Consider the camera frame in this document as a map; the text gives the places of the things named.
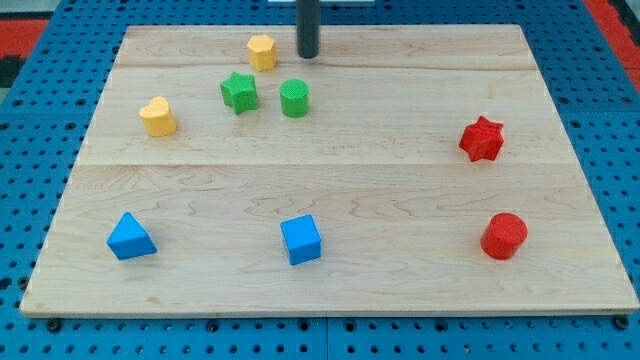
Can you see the red cylinder block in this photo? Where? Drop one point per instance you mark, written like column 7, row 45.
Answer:
column 503, row 236

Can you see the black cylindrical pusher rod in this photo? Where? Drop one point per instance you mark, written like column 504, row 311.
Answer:
column 308, row 19

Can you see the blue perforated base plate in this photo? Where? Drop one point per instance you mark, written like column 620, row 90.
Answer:
column 47, row 112

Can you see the green star block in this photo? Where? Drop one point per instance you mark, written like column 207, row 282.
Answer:
column 239, row 92

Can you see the red star block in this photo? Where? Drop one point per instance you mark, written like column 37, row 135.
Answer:
column 482, row 140

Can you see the blue triangle block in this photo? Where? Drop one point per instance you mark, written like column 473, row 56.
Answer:
column 129, row 239

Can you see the yellow hexagon block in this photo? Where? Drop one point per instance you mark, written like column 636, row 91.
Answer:
column 262, row 52

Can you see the light wooden board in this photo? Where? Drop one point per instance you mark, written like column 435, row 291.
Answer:
column 376, row 162

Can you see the yellow heart block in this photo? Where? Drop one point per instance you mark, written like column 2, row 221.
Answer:
column 157, row 117

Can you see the blue cube block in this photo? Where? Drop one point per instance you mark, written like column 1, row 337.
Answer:
column 302, row 239

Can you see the green cylinder block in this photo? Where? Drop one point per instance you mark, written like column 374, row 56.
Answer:
column 294, row 100

